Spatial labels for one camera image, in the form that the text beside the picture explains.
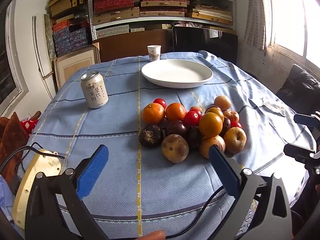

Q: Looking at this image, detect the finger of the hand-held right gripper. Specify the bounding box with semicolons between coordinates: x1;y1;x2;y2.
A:
294;113;320;128
284;142;320;178

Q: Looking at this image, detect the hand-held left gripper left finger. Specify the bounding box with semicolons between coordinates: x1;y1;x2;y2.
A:
25;144;110;240

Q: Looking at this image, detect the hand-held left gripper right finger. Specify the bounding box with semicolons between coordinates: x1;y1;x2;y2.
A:
209;145;293;240

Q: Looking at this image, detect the brown russet pear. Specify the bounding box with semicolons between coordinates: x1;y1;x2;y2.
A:
161;134;189;164
223;127;247;155
199;135;226;159

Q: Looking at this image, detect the dark brown passion fruit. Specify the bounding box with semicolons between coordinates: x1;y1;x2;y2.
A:
186;126;203;151
139;124;164;147

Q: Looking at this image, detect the large yellow orange persimmon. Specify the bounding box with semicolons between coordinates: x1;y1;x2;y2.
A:
199;112;223;138

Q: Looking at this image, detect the small yellow orange persimmon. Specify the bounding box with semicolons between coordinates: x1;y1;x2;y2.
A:
205;107;225;122

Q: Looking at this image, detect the small tan pear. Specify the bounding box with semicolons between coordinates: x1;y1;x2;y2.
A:
214;95;232;111

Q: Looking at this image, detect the orange mandarin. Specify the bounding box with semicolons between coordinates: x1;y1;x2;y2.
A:
165;102;187;122
142;103;166;125

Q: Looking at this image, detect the white oval plate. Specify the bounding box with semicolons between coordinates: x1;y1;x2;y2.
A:
141;59;213;89

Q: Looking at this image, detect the person's left hand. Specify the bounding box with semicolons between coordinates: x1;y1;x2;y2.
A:
140;231;167;240

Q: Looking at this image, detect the crumpled white tissue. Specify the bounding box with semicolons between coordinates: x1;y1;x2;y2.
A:
261;97;287;117

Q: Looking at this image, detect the blue checked tablecloth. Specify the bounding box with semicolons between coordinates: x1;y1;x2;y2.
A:
15;51;317;240

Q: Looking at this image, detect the red white cloth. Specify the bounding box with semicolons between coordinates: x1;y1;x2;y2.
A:
20;119;39;133

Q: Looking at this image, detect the cream drink can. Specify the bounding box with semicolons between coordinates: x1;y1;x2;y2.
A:
80;71;109;109

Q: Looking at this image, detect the bright window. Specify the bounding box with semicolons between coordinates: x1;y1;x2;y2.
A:
265;0;320;65

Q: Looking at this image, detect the beige framed board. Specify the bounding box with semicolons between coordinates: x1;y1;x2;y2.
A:
53;42;100;90

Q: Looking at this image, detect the brick patterned curtain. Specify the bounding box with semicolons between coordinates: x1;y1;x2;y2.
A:
244;0;272;52

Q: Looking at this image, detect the dark glass window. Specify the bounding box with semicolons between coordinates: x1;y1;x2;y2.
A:
0;0;29;117

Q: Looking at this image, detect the black screen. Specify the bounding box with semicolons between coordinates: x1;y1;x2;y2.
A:
172;26;238;65

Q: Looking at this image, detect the brown wooden board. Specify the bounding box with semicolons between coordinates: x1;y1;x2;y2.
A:
92;29;174;63

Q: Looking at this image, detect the white paper cup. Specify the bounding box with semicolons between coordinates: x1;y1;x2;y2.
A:
147;45;162;62

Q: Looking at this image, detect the stack of blue patterned boxes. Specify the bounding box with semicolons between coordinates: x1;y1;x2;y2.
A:
52;21;91;57

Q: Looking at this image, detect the mottled green slab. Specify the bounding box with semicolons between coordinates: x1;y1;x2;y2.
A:
44;14;58;58

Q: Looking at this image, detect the white metal shelf unit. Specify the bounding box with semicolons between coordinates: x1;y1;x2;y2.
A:
87;0;237;43

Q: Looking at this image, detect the stack of tan boxes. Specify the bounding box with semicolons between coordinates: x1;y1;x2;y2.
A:
48;0;89;18

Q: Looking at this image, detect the thin black cable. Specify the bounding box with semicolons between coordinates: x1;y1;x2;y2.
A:
165;186;225;239

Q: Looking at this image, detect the black braided cable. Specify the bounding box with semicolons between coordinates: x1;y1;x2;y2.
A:
0;142;65;173

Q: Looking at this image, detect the white wall conduit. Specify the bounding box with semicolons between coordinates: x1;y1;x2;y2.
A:
32;16;57;100

